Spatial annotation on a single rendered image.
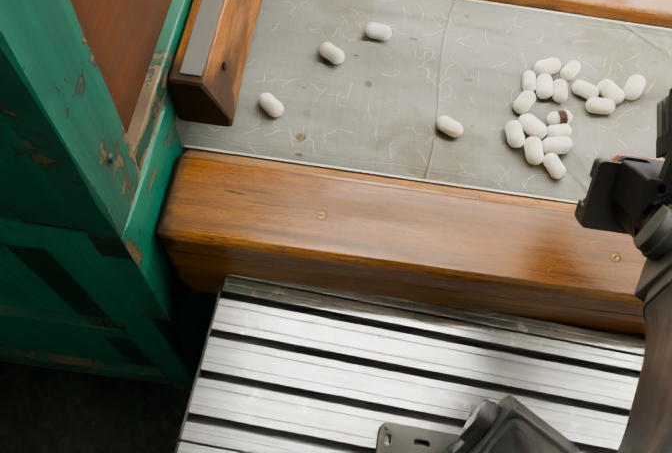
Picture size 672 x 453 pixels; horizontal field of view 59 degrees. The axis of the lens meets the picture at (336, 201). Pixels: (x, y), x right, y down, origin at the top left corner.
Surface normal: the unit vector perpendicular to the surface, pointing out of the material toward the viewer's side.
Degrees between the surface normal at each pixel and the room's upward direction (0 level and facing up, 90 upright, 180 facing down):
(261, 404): 0
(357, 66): 0
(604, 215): 49
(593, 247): 0
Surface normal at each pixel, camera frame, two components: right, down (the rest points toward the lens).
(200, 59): 0.08, -0.45
